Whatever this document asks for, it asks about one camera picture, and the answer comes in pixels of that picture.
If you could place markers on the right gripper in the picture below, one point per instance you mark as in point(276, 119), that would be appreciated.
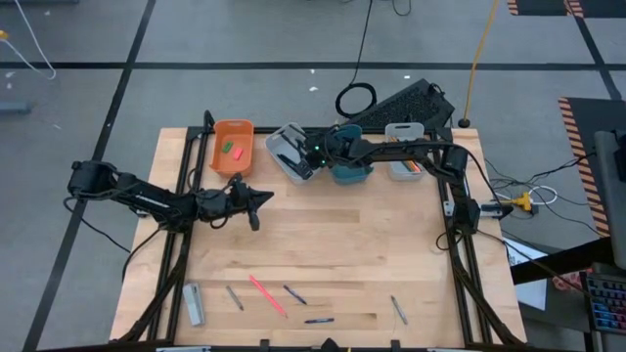
point(327, 149)

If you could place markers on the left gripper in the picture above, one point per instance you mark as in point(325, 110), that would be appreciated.
point(225, 200)

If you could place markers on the black pen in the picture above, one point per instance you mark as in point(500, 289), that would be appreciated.
point(287, 163)
point(289, 141)

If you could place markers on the light grey plastic bin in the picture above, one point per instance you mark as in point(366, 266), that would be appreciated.
point(281, 146)
point(403, 131)

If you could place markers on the teal plastic bin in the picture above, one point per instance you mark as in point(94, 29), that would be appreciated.
point(349, 176)

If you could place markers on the green eraser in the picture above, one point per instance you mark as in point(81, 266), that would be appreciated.
point(227, 147)

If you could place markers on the green pencil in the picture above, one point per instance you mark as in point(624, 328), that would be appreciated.
point(404, 166)

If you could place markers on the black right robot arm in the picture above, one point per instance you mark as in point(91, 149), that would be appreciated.
point(415, 149)

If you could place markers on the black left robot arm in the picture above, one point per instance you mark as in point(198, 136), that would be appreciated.
point(142, 195)

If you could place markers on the orange plastic bin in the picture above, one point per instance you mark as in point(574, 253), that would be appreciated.
point(232, 166)

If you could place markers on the grey wax crayon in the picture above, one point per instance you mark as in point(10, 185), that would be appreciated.
point(234, 298)
point(399, 309)

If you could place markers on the black perforated computer case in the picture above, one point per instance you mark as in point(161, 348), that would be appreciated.
point(406, 105)

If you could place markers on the yellow power splitter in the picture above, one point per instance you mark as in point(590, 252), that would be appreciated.
point(523, 200)

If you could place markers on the white paper sheet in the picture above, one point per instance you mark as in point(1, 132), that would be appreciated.
point(530, 293)

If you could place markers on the grey-blue floor block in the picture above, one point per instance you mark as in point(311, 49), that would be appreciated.
point(14, 108)

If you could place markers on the black desk bar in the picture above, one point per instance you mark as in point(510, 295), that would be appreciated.
point(562, 261)

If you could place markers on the black hazard-striped floor mat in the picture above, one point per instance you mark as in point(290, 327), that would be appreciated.
point(587, 117)
point(543, 6)

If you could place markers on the grey flat monitor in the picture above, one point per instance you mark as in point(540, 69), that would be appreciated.
point(611, 220)

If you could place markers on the keyboard with coloured keys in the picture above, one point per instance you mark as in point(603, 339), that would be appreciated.
point(609, 303)

